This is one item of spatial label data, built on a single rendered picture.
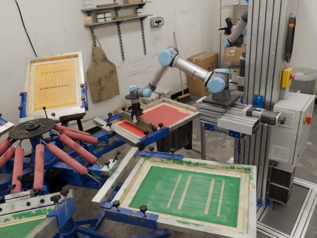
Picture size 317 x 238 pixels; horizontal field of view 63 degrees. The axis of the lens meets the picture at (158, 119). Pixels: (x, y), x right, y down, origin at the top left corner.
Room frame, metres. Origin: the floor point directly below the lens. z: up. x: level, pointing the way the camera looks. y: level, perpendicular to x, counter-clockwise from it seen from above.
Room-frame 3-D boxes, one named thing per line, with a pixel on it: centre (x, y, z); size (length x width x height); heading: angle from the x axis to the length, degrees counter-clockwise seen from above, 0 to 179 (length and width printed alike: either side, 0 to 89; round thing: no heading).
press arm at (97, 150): (1.98, 0.37, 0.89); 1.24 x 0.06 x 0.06; 129
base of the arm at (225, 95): (1.89, -0.51, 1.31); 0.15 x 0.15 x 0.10
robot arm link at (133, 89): (2.10, 0.18, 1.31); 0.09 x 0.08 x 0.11; 63
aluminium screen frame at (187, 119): (2.25, 0.04, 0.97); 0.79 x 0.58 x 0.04; 129
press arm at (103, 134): (1.90, 0.47, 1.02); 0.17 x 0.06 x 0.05; 129
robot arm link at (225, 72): (1.89, -0.51, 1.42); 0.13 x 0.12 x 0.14; 153
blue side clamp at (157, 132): (1.88, 0.05, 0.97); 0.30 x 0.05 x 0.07; 129
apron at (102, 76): (4.12, 0.83, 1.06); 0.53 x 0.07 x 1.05; 129
